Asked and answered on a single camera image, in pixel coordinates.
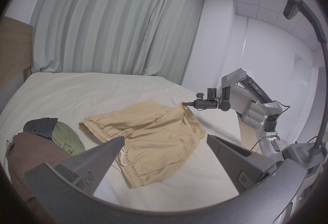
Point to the black garment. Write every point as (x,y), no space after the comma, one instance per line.
(38,127)

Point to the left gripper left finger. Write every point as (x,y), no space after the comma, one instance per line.
(97,161)

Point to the green garment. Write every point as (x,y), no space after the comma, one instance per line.
(66,138)

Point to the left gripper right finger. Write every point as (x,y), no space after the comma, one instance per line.
(233,161)

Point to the bed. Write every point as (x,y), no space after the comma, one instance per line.
(89,89)

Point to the grey-green curtain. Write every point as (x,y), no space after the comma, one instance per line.
(102,25)

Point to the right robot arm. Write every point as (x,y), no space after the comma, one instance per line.
(256,92)

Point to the brown garment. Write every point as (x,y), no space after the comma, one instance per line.
(28,151)

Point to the tan shorts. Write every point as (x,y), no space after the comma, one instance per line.
(153,136)

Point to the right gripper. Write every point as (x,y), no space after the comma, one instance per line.
(200,105)

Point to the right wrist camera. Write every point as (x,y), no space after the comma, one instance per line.
(199,95)

